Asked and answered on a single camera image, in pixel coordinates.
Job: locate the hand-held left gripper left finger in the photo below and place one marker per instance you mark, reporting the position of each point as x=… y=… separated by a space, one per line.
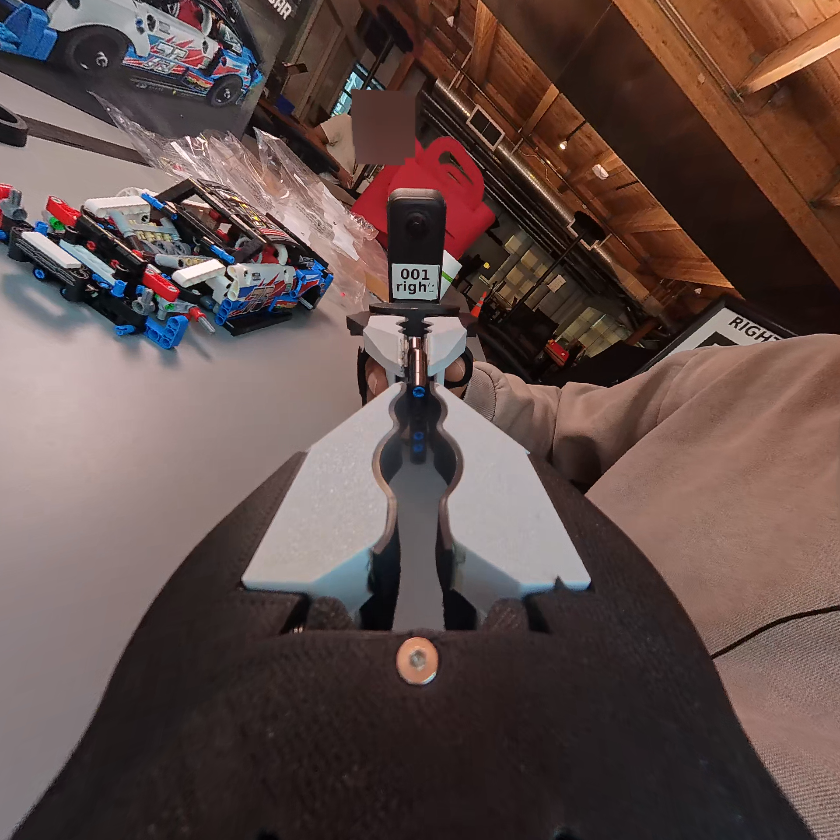
x=321 y=518

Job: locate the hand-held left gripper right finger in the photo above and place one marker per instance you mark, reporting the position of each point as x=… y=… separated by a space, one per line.
x=518 y=525

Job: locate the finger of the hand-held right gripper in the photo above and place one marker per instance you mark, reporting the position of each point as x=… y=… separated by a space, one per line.
x=384 y=348
x=446 y=344

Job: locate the black five hole beam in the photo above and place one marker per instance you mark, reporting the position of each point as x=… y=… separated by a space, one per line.
x=418 y=407

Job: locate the person's right forearm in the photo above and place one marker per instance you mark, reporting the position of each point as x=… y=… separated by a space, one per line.
x=623 y=407

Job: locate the grey desk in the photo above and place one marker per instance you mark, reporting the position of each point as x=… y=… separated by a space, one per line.
x=131 y=492

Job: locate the person's right hand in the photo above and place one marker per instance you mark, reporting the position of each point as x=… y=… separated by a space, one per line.
x=377 y=384

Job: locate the orange traffic cone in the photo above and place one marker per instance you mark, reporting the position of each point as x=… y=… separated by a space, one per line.
x=479 y=305

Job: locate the white paper cup green band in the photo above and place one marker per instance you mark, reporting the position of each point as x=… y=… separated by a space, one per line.
x=451 y=272

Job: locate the red felt bag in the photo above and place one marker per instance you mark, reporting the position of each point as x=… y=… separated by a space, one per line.
x=466 y=197

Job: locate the clear plastic parts bag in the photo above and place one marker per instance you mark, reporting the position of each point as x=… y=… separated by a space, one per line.
x=262 y=177

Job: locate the black light stand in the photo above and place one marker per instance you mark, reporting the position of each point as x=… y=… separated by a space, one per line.
x=577 y=236

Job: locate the partly built toy brick car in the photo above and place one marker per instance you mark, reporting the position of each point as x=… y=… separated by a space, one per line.
x=164 y=262

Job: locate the black white printed sign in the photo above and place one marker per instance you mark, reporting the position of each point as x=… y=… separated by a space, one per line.
x=728 y=334

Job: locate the black toy car set box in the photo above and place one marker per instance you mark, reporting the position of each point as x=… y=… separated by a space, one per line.
x=131 y=46

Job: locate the black flat strip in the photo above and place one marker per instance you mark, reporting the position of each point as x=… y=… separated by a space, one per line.
x=85 y=138

